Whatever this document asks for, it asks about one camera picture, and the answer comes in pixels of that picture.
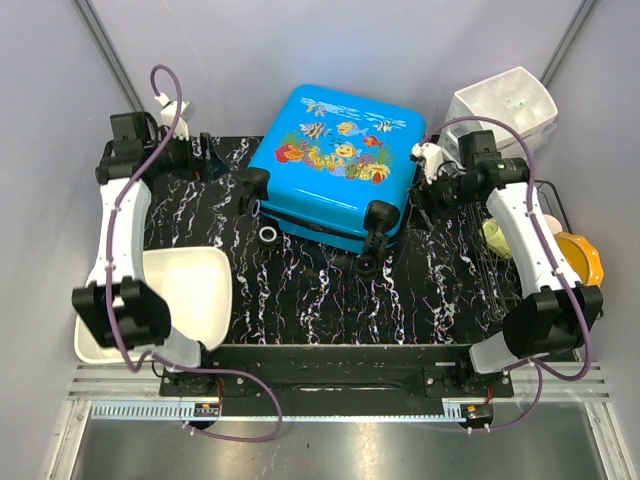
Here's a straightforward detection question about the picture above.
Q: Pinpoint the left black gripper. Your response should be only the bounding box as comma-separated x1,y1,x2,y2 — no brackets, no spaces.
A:
147,126,231,184

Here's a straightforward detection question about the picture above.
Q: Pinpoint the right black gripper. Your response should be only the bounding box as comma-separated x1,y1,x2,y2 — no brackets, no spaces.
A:
406,166,478,233

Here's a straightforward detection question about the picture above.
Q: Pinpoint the blue fish print suitcase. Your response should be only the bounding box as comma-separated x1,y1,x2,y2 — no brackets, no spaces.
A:
238,84,427,278

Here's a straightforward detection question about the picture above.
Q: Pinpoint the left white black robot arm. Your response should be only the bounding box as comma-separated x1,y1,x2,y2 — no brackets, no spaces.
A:
72,106,233,396

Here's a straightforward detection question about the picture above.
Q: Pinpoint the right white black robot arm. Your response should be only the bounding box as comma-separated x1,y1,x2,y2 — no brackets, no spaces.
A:
410,130,603,397

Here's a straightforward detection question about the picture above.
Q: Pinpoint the pale green cup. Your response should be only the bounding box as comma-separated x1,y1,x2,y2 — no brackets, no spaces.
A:
482,217,512,259

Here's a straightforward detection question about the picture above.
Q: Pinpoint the white plastic basin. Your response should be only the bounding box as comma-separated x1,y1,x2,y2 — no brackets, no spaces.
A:
72,247,233,368

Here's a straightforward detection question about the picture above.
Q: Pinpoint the white plastic drawer organizer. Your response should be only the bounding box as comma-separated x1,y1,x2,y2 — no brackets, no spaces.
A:
439,66,558,159

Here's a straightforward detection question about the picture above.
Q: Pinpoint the pink cup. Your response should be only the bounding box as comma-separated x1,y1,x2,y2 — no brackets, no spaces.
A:
544,214,563,235

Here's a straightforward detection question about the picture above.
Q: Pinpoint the yellow scalloped plate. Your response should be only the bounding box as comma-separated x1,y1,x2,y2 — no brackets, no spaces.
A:
554,232,605,287

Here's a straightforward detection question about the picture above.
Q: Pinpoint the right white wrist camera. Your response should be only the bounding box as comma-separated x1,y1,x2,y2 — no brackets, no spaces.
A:
410,142,444,184

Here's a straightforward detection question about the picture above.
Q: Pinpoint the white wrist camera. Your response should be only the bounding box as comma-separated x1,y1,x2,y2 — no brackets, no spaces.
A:
410,142,444,184
154,93,193,140

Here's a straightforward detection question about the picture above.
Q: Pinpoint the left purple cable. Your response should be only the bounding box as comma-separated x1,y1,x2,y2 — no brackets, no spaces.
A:
104,64,284,442

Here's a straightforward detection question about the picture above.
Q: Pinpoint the purple cable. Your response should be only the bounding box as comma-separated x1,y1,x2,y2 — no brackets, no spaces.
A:
422,117,596,432
104,64,284,442

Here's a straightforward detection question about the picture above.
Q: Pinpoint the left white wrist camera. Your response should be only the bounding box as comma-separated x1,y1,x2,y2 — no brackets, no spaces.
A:
154,93,193,140

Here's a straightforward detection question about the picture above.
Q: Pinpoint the black wire dish rack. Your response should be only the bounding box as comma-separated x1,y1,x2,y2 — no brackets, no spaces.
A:
464,180,576,329

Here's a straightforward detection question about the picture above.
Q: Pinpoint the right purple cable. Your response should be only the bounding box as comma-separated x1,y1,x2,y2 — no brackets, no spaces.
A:
422,117,596,432

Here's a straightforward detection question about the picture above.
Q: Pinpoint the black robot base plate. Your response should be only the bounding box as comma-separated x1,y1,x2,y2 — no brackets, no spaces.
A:
158,343,576,400

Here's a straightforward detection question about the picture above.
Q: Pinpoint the aluminium slotted rail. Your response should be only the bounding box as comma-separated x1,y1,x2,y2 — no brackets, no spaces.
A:
67,365,610,423

